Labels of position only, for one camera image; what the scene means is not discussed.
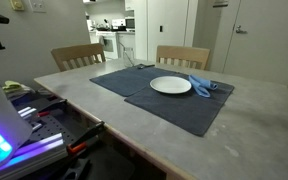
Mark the microwave oven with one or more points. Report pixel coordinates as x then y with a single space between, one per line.
130 23

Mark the silver door handle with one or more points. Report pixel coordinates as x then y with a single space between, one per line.
239 30

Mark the small dark utensil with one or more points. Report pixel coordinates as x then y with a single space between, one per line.
144 66

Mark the black orange clamp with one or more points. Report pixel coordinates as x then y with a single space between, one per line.
80 143

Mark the dark grey mat far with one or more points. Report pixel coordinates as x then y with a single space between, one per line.
129 81

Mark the white stove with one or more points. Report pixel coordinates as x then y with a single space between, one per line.
109 41

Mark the white round plate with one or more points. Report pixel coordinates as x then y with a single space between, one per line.
170 85

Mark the wall light switch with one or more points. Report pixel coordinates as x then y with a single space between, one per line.
37 6

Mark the yellow green cloth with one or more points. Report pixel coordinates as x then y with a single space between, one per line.
11 86

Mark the dark grey mat near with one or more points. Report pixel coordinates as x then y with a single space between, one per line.
188 110

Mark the blue towel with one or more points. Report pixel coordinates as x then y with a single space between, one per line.
202 86

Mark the dark grey mat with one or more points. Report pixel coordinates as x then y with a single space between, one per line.
188 110
129 81

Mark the clear glass jar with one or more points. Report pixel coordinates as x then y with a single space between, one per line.
128 57

